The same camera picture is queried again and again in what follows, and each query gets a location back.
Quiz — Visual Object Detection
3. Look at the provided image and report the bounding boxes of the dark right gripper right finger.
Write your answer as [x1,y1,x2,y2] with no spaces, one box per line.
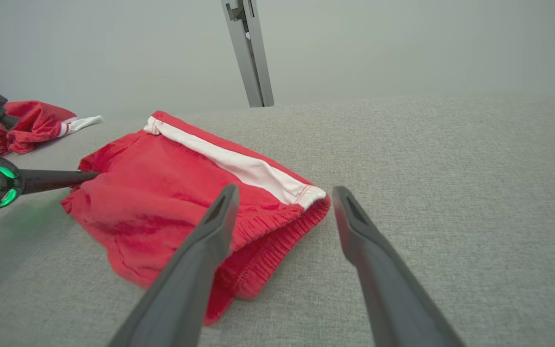
[332,186,466,347]

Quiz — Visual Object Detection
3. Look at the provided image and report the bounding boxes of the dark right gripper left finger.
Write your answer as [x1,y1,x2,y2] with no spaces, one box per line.
[106,184,240,347]

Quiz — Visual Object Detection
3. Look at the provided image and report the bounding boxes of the red and white basketball jersey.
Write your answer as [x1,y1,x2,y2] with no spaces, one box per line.
[0,100,105,156]

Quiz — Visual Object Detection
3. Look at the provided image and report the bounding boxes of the red shorts with white stripe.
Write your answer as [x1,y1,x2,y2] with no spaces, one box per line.
[61,111,331,326]

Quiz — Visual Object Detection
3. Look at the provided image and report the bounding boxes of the grey vertical partition post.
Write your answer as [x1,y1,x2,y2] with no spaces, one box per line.
[221,0,275,107]

